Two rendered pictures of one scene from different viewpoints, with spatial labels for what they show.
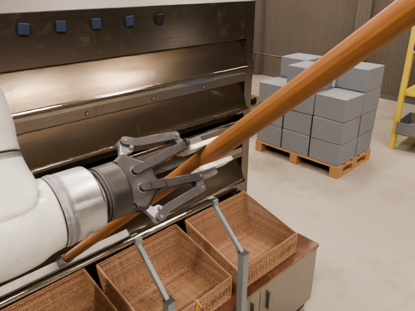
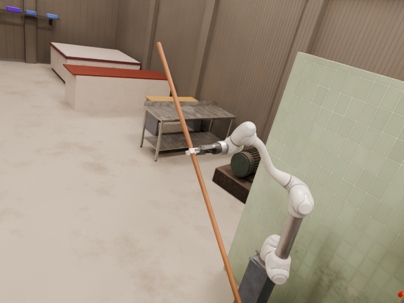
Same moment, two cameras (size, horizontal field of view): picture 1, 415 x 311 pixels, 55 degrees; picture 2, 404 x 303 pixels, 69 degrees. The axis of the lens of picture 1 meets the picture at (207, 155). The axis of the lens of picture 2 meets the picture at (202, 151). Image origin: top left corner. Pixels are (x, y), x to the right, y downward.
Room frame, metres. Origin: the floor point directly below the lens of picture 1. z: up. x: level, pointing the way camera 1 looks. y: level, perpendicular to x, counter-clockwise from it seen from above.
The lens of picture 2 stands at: (2.22, 0.09, 2.72)
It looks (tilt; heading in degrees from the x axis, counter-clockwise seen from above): 25 degrees down; 181
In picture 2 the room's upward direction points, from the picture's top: 14 degrees clockwise
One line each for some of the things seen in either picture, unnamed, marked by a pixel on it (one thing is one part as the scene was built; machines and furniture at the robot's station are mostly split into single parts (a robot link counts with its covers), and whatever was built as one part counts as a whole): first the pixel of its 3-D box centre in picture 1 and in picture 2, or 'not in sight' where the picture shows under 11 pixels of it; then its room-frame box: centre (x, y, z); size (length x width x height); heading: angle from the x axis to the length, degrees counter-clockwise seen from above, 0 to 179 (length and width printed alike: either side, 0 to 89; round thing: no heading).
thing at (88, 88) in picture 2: not in sight; (119, 89); (-5.28, -2.58, 0.45); 2.64 x 0.85 x 0.90; 134
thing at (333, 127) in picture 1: (315, 110); not in sight; (5.08, -1.43, 0.63); 1.27 x 0.86 x 1.26; 44
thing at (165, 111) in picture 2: not in sight; (189, 128); (-3.59, -0.41, 0.49); 1.89 x 0.72 x 0.98; 134
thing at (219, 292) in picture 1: (165, 281); not in sight; (1.71, 0.23, 0.72); 0.56 x 0.49 x 0.28; 135
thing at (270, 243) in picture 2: not in sight; (273, 248); (0.32, 0.80, 1.17); 0.18 x 0.16 x 0.22; 3
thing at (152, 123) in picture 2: not in sight; (174, 116); (-4.49, -0.90, 0.37); 1.33 x 0.68 x 0.74; 134
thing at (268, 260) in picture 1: (241, 236); not in sight; (2.12, -0.22, 0.72); 0.56 x 0.49 x 0.28; 133
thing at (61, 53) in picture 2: not in sight; (94, 66); (-7.15, -4.15, 0.43); 2.29 x 1.85 x 0.86; 134
